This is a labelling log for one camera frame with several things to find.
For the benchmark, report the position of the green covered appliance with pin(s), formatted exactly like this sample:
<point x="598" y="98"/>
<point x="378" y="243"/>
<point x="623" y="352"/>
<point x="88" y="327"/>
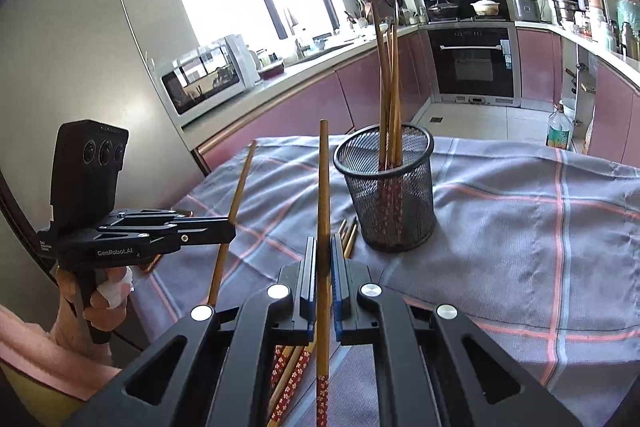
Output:
<point x="630" y="27"/>

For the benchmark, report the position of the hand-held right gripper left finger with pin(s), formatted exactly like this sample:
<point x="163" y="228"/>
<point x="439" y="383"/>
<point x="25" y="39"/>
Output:
<point x="311" y="287"/>

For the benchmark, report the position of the grey plaid tablecloth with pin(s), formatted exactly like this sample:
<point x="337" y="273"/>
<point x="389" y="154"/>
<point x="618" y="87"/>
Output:
<point x="500" y="232"/>

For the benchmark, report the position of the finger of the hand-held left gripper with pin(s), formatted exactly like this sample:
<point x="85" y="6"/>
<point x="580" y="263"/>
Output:
<point x="200" y="234"/>
<point x="160" y="216"/>

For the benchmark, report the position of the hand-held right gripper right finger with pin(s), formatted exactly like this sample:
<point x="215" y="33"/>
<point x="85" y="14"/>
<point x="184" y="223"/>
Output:
<point x="337" y="287"/>

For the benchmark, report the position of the white kitchen countertop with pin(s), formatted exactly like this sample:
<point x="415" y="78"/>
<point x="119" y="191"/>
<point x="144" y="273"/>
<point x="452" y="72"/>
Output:
<point x="280" y="87"/>

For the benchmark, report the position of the black built-in oven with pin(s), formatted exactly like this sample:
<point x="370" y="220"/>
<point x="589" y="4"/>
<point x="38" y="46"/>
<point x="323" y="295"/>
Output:
<point x="470" y="62"/>

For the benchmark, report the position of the black cooking pot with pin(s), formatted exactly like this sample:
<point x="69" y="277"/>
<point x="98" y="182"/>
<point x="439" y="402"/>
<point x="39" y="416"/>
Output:
<point x="442" y="9"/>

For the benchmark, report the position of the steel steamer pot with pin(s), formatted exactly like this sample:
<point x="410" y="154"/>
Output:
<point x="567" y="9"/>

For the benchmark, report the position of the steel sink faucet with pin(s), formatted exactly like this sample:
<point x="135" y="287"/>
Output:
<point x="292" y="32"/>

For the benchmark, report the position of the yellow clothing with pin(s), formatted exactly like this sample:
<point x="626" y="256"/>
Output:
<point x="30" y="402"/>

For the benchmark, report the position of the person's left forearm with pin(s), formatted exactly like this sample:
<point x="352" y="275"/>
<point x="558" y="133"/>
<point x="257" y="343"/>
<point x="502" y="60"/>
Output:
<point x="40" y="352"/>

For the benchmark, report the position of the dark red container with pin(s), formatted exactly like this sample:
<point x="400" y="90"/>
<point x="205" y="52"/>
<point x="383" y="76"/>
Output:
<point x="272" y="67"/>

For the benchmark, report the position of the grey refrigerator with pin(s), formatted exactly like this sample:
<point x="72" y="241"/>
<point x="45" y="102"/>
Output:
<point x="75" y="32"/>

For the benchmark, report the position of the black mesh holder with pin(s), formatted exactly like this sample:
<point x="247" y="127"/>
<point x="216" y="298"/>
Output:
<point x="400" y="217"/>

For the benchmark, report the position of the plastic oil bottle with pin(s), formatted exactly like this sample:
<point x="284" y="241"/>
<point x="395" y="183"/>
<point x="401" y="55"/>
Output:
<point x="559" y="132"/>

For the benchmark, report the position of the white casserole pot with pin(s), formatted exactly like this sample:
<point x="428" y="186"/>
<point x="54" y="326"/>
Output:
<point x="485" y="7"/>

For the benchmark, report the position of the pink lower kitchen cabinets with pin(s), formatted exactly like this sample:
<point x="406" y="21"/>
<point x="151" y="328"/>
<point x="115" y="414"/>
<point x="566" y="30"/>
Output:
<point x="320" y="107"/>

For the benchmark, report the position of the person's left hand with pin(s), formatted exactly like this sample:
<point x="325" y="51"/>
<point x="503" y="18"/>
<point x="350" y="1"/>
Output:
<point x="102" y="314"/>

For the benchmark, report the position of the white microwave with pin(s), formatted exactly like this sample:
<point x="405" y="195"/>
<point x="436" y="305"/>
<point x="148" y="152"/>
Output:
<point x="200" y="82"/>

